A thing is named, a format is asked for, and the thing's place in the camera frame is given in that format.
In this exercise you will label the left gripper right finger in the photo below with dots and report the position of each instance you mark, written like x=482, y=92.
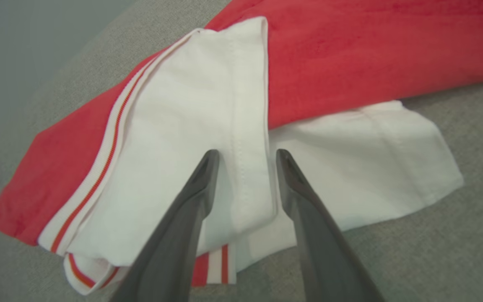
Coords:
x=321, y=251

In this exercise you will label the grey fabric sofa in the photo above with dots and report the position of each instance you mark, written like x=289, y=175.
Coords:
x=434, y=260

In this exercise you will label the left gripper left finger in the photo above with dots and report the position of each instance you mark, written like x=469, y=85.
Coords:
x=170, y=247

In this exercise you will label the red white polo shirt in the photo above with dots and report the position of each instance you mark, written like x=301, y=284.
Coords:
x=350, y=63

